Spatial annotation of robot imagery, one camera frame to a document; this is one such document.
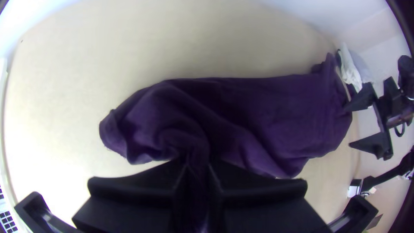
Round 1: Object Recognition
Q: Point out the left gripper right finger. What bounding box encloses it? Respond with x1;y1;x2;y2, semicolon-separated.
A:
209;163;331;233

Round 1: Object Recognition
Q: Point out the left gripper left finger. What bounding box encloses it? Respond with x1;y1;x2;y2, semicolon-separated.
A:
72;160;188;233

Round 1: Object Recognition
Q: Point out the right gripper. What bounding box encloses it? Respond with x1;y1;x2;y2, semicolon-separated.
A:
342;55;414;161

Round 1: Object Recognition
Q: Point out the black t-shirt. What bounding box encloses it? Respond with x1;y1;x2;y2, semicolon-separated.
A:
98;48;354;233

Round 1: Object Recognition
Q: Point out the pile of folded clothes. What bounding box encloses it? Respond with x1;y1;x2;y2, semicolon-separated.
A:
338;42;375;94

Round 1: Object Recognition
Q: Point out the white laundry basket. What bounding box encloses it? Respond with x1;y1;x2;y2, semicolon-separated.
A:
0;184;20;233

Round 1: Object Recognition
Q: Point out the black cable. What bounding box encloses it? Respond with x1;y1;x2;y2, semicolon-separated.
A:
392;123;407;139

